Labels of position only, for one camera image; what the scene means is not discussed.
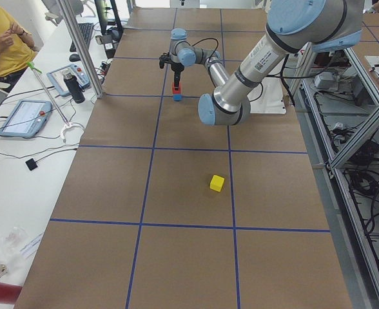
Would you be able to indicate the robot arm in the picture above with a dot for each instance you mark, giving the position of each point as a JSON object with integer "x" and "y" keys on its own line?
{"x": 327, "y": 25}

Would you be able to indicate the person in yellow shirt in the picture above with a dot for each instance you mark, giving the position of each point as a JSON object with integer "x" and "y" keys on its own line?
{"x": 17, "y": 48}

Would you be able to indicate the black water bottle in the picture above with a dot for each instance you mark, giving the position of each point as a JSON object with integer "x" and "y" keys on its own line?
{"x": 73, "y": 86}

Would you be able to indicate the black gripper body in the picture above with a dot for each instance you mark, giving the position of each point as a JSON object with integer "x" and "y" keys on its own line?
{"x": 176, "y": 68}

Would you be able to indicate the blue cube block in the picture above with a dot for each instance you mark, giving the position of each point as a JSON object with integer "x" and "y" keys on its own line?
{"x": 177, "y": 97}

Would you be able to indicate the small black square pad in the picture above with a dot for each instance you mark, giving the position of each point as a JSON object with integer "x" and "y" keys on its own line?
{"x": 31, "y": 164}

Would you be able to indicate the black keyboard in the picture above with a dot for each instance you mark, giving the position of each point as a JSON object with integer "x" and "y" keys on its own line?
{"x": 86, "y": 30}

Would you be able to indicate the black computer mouse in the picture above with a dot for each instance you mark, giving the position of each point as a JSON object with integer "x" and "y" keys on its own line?
{"x": 74, "y": 57}

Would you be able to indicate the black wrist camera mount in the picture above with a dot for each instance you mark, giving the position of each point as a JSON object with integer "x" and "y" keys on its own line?
{"x": 164, "y": 59}

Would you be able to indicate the red cube block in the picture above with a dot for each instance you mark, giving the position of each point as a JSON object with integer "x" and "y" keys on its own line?
{"x": 176, "y": 89}

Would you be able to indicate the reacher grabber tool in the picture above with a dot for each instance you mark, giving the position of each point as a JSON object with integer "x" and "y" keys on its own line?
{"x": 67, "y": 124}

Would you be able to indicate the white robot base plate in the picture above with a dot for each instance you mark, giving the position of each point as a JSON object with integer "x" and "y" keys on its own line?
{"x": 267, "y": 98}

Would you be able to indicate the aluminium frame rail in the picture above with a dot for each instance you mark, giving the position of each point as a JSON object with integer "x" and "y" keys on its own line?
{"x": 340, "y": 92}

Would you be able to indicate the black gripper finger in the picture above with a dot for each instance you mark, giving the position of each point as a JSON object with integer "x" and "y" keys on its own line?
{"x": 177, "y": 80}

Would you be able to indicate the teach pendant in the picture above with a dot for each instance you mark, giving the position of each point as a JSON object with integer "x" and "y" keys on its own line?
{"x": 26, "y": 119}
{"x": 57, "y": 78}

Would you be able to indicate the aluminium frame column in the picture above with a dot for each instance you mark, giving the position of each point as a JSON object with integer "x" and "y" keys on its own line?
{"x": 73, "y": 29}

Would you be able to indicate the red cylinder object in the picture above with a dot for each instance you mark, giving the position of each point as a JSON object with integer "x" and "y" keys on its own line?
{"x": 9, "y": 293}

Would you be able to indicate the printed paper label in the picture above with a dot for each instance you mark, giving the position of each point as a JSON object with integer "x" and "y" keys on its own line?
{"x": 31, "y": 247}

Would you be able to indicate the teach pendant far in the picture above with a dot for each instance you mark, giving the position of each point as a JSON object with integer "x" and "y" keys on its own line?
{"x": 57, "y": 78}

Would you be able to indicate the teach pendant near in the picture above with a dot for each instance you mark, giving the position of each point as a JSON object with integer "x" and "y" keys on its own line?
{"x": 26, "y": 119}

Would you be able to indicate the yellow cube block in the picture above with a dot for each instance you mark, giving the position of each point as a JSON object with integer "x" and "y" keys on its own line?
{"x": 216, "y": 183}

